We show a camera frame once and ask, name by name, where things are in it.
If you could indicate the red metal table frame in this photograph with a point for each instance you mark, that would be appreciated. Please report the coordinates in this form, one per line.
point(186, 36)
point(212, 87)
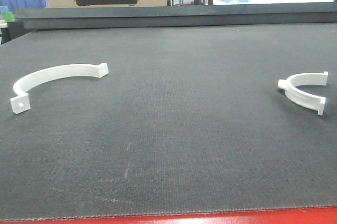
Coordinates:
point(299, 215)

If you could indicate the large white pipe clamp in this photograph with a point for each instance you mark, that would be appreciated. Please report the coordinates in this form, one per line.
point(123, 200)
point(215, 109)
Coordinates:
point(20, 103)

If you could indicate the small white pipe clamp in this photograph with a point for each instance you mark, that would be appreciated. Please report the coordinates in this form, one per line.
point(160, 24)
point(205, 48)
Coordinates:
point(299, 97)

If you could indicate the green cup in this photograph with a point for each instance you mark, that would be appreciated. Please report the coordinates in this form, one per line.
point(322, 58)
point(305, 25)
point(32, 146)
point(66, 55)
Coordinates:
point(8, 17)

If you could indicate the black table mat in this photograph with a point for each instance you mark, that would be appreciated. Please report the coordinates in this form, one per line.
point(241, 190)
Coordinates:
point(187, 120)

